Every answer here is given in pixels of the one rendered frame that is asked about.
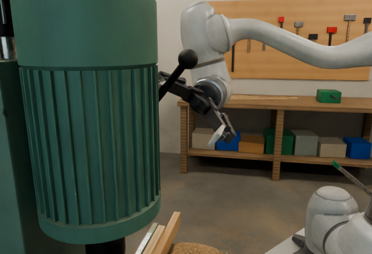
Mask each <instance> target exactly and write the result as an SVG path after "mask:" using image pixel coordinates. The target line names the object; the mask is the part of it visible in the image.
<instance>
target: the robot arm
mask: <svg viewBox="0 0 372 254"><path fill-rule="evenodd" d="M180 33H181V40H182V46H183V50H184V49H191V50H194V51H195V52H196V54H197V56H198V63H197V66H195V67H194V68H192V69H190V73H191V77H192V85H193V86H188V85H187V84H186V79H185V78H183V77H179V78H178V79H177V80H176V82H175V83H174V84H173V85H172V87H171V88H170V89H169V90H168V92H170V93H172V94H174V95H177V96H179V97H181V98H182V100H183V101H185V102H188V103H189V105H190V107H191V108H192V110H193V111H195V112H196V113H199V114H202V116H203V117H204V119H206V120H208V122H209V123H210V125H211V127H212V128H213V130H214V132H215V133H214V134H213V136H212V138H211V139H210V141H209V143H208V147H210V148H211V147H212V146H213V144H214V143H215V142H216V141H219V142H222V141H223V140H224V141H225V143H227V144H229V143H230V142H231V141H232V140H233V139H234V138H235V137H236V133H235V131H234V129H233V127H232V125H231V123H230V121H229V119H228V115H227V114H226V113H220V112H218V109H219V108H221V107H223V106H224V105H226V103H227V102H228V101H229V100H230V98H231V95H232V92H233V85H232V82H231V77H230V75H229V72H228V69H227V66H226V62H225V59H223V58H224V54H225V53H226V52H228V51H230V50H231V48H232V46H233V45H234V44H235V43H236V42H238V41H240V40H244V39H252V40H257V41H259V42H262V43H264V44H266V45H268V46H270V47H272V48H274V49H276V50H279V51H281V52H283V53H285V54H287V55H289V56H291V57H293V58H295V59H297V60H300V61H302V62H304V63H306V64H309V65H312V66H315V67H318V68H323V69H347V68H358V67H365V66H372V31H370V32H368V33H366V34H364V35H362V36H359V37H357V38H355V39H353V40H351V41H348V42H346V43H344V44H341V45H337V46H326V45H321V44H317V43H315V42H312V41H310V40H308V39H305V38H303V37H300V36H298V35H296V34H293V33H291V32H289V31H286V30H284V29H282V28H279V27H277V26H275V25H272V24H270V23H267V22H264V21H261V20H258V19H251V18H238V19H230V18H227V17H225V16H224V15H223V14H216V13H215V10H214V8H213V7H212V6H211V5H210V4H209V3H207V2H204V1H197V2H194V3H192V4H190V5H188V6H186V7H185V8H184V9H183V11H182V15H181V19H180ZM200 64H201V65H200ZM170 75H171V74H169V73H166V72H163V71H159V73H158V90H159V89H160V88H161V87H162V86H163V84H164V83H165V82H166V81H167V79H168V78H169V77H170ZM304 234H305V236H302V235H298V234H293V237H292V241H293V242H295V243H296V244H297V245H299V246H300V247H301V248H300V249H299V250H298V251H296V252H294V253H293V254H372V196H371V198H370V201H369V204H368V207H367V209H366V211H365V212H362V213H360V212H359V208H358V205H357V203H356V201H355V200H354V198H353V197H352V196H351V195H350V194H349V193H348V192H347V191H346V190H344V189H342V188H339V187H335V186H324V187H321V188H319V189H318V190H316V191H315V192H314V193H313V194H312V196H311V197H310V199H309V201H308V204H307V208H306V216H305V225H304Z"/></svg>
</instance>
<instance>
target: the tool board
mask: <svg viewBox="0 0 372 254"><path fill-rule="evenodd" d="M205 2H207V3H209V4H210V5H211V6H212V7H213V8H214V10H215V13H216V14H223V15H224V16H225V17H227V18H230V19H238V18H251V19H258V20H261V21H264V22H267V23H270V24H272V25H275V26H277V27H279V28H282V29H284V30H286V31H289V32H291V33H293V34H296V35H298V36H300V37H303V38H305V39H308V40H310V41H312V42H315V43H317V44H321V45H326V46H337V45H341V44H344V43H346V42H348V41H351V40H353V39H355V38H357V37H359V36H362V35H364V34H366V33H368V32H370V31H372V0H244V1H205ZM223 59H225V62H226V66H227V69H228V72H229V75H230V77H231V78H258V79H313V80H369V73H370V66H365V67H358V68H347V69H323V68H318V67H315V66H312V65H309V64H306V63H304V62H302V61H300V60H297V59H295V58H293V57H291V56H289V55H287V54H285V53H283V52H281V51H279V50H276V49H274V48H272V47H270V46H268V45H266V44H264V43H262V42H259V41H257V40H252V39H244V40H240V41H238V42H236V43H235V44H234V45H233V46H232V48H231V50H230V51H228V52H226V53H225V54H224V58H223Z"/></svg>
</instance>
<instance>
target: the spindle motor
mask: <svg viewBox="0 0 372 254"><path fill-rule="evenodd" d="M10 5H11V14H12V22H13V30H14V38H15V47H16V52H17V60H18V65H19V66H21V68H19V74H20V82H21V87H22V95H23V104H24V112H25V120H26V125H27V134H28V142H29V150H30V158H31V164H32V172H33V180H34V189H35V197H36V202H37V212H38V220H39V226H40V228H41V230H42V231H43V232H44V233H45V234H46V235H47V236H49V237H51V238H53V239H55V240H58V241H61V242H65V243H73V244H83V245H85V244H95V243H103V242H109V241H113V240H117V239H120V238H123V237H126V236H128V235H131V234H133V233H135V232H137V231H139V230H140V229H142V228H144V227H145V226H147V225H148V224H149V223H150V222H151V221H152V220H153V219H154V218H155V217H156V216H157V214H158V213H159V211H160V208H161V172H160V146H159V96H158V65H156V63H158V39H157V2H156V0H10Z"/></svg>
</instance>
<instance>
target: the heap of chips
mask: <svg viewBox="0 0 372 254"><path fill-rule="evenodd" d="M170 254H225V253H224V252H219V250H217V249H216V248H214V247H211V246H207V245H202V244H198V243H191V242H181V243H178V244H176V245H174V246H173V248H172V251H171V253H170Z"/></svg>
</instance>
